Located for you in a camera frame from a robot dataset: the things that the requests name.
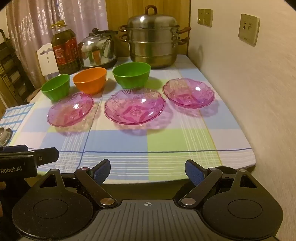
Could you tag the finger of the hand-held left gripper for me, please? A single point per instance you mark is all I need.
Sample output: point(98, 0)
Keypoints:
point(13, 148)
point(46, 156)

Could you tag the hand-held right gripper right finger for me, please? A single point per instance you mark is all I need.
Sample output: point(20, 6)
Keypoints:
point(194, 172)

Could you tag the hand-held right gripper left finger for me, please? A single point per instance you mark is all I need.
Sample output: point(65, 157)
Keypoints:
point(101, 171)

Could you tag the pink translucent plastic plate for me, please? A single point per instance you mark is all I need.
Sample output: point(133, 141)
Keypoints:
point(69, 111)
point(135, 107)
point(188, 93)

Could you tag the green plastic bowl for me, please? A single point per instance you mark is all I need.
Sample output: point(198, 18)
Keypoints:
point(55, 89)
point(131, 76)

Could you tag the orange plastic bowl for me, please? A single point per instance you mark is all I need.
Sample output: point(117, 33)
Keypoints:
point(90, 82)

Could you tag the small metal object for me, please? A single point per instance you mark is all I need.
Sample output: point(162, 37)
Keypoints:
point(4, 136)

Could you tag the blue checkered cushion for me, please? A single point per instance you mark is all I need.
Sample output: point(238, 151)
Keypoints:
point(16, 118)

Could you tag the checked pastel tablecloth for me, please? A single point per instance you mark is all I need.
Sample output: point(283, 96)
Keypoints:
point(138, 143)

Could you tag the dark shelf rack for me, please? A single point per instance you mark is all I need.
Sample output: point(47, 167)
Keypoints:
point(13, 69)

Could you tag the white wooden chair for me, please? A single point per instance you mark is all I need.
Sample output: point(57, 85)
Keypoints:
point(47, 60)

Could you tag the cooking oil bottle red label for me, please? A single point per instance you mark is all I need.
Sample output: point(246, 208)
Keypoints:
point(66, 49)

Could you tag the stainless steel kettle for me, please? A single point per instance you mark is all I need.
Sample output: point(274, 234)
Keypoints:
point(97, 49)

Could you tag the stainless steel steamer pot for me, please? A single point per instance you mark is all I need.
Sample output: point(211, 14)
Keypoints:
point(152, 41)

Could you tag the pale patterned curtain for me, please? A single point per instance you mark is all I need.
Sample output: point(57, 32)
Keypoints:
point(46, 14)

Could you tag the beige wall data socket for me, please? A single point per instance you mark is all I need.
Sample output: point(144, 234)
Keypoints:
point(249, 29)

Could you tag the beige wall power socket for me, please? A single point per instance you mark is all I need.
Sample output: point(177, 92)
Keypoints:
point(200, 16)
point(208, 17)

